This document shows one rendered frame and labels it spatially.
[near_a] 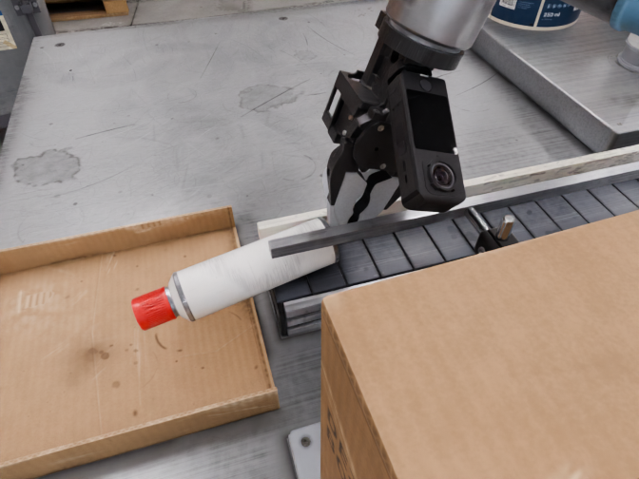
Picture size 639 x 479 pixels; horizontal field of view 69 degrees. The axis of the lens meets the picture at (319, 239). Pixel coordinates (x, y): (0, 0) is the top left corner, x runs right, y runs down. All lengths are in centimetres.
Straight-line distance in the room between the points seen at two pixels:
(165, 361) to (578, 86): 77
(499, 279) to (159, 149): 66
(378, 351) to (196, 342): 37
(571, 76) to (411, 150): 62
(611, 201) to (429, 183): 37
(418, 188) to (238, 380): 27
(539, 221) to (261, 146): 42
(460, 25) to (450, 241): 26
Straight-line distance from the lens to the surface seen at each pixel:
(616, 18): 38
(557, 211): 64
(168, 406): 50
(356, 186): 44
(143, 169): 76
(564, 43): 108
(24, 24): 232
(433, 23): 38
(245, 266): 45
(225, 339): 52
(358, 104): 42
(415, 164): 36
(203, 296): 45
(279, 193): 67
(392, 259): 52
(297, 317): 49
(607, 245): 24
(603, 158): 69
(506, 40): 105
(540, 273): 21
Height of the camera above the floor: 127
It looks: 47 degrees down
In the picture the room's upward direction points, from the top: straight up
